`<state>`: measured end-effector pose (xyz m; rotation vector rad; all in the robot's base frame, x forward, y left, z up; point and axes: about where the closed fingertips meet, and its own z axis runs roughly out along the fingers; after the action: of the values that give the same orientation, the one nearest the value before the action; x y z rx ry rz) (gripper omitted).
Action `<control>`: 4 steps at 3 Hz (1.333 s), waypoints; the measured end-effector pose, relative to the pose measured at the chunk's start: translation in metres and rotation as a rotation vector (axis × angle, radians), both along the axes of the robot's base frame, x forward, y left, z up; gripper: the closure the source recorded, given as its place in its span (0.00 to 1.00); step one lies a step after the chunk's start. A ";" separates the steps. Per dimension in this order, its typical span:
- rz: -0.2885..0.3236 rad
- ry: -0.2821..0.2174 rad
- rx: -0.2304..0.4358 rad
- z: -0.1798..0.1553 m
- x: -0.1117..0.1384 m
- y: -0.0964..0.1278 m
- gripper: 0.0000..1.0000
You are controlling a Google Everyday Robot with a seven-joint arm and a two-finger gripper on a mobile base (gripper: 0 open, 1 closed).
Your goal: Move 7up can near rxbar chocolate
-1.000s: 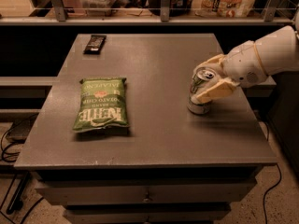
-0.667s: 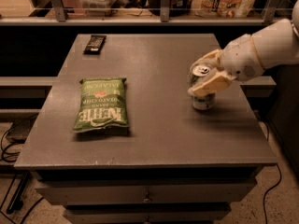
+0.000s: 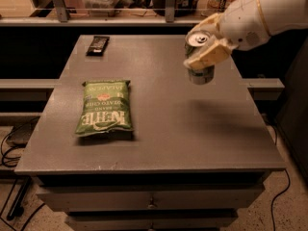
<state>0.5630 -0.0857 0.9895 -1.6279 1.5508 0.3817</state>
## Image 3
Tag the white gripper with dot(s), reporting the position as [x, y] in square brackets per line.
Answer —
[244, 24]

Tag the grey drawer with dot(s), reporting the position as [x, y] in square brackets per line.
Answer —
[96, 199]
[151, 220]

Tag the clear plastic container on shelf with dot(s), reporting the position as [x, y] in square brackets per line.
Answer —
[101, 7]

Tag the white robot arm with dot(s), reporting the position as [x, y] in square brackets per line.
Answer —
[280, 16]

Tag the green white 7up can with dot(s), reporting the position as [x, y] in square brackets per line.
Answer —
[197, 43]

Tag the green kettle chips bag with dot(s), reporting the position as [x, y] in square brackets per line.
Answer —
[106, 108]

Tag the grey upper drawer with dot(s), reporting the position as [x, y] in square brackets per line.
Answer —
[96, 199]

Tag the dark rxbar chocolate bar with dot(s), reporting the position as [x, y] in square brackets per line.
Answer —
[98, 46]

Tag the metal shelf rail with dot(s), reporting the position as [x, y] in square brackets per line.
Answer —
[72, 13]

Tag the grey lower drawer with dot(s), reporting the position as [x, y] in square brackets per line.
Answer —
[151, 220]

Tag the dark power adapter box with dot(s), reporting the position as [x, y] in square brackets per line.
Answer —
[20, 136]

